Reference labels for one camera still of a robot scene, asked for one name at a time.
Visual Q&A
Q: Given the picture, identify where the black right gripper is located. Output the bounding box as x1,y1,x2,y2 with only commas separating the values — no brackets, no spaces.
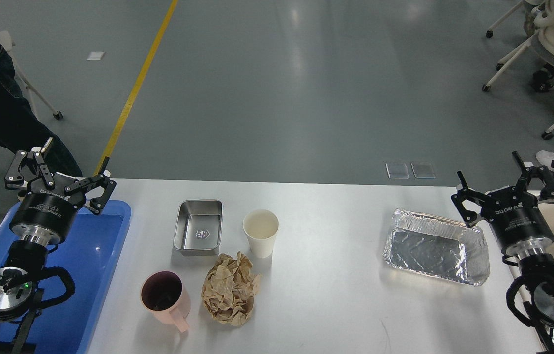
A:
451,151,554,256

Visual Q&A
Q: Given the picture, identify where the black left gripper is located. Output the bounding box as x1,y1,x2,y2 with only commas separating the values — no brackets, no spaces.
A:
4,138,117,245

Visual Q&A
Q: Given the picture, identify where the aluminium foil tray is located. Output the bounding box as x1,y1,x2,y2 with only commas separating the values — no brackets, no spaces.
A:
383,208,490,286

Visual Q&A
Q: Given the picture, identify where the stainless steel rectangular container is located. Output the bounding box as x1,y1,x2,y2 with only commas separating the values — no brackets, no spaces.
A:
174,199,223,256

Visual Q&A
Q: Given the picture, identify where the pink mug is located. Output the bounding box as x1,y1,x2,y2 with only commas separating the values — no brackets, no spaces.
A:
140,271,191,332

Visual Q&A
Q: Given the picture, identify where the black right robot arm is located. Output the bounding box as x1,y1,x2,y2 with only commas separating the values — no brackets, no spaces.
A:
451,151,554,354

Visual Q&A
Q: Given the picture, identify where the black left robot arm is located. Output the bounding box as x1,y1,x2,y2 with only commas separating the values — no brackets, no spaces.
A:
0,138,117,354

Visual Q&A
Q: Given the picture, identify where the blue plastic tray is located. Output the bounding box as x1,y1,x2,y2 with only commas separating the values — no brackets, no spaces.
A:
0,200,131,354

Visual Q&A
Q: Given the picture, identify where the floor outlet cover right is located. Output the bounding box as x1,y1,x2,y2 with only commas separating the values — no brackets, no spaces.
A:
410,162,436,179

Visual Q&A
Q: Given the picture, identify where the floor outlet cover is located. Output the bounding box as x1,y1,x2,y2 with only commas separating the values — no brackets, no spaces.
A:
410,162,436,179
385,163,410,179

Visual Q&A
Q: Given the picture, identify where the floor outlet cover left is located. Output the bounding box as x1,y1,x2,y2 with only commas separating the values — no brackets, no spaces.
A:
385,163,410,179

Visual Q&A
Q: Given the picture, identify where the white office chair left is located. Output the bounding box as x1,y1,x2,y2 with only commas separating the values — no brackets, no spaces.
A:
0,30,64,121

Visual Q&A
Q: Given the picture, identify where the crumpled brown paper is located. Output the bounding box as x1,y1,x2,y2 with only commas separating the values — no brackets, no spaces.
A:
201,252,262,327

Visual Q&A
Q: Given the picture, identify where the white paper cup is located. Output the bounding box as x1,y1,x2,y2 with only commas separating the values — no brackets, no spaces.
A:
243,210,279,258

